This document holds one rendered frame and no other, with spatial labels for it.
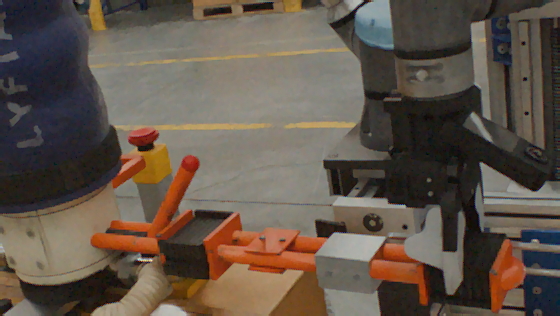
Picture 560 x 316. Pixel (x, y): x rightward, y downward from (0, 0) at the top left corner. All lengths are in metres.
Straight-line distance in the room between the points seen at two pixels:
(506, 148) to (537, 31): 0.59
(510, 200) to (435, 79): 0.59
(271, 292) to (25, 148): 0.41
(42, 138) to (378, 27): 0.58
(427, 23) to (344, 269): 0.30
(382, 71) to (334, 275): 0.49
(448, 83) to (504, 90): 0.70
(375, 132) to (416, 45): 0.59
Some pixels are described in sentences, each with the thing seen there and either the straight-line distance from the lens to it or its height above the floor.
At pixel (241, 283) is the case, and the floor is 0.95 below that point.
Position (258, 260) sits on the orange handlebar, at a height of 1.08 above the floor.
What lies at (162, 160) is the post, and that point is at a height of 0.97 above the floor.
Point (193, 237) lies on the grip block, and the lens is 1.01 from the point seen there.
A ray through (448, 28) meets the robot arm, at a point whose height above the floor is 1.35.
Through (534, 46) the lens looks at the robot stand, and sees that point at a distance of 1.37.
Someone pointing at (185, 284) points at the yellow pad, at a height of 0.97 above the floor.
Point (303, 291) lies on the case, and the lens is 1.19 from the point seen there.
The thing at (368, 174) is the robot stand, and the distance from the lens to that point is 1.35.
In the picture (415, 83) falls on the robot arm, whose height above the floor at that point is 1.30.
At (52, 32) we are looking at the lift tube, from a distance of 1.03.
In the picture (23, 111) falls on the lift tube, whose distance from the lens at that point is 1.03.
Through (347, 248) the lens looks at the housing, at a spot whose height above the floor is 1.09.
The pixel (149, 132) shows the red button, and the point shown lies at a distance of 1.68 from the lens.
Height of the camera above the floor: 1.52
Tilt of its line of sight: 22 degrees down
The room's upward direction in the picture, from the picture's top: 12 degrees counter-clockwise
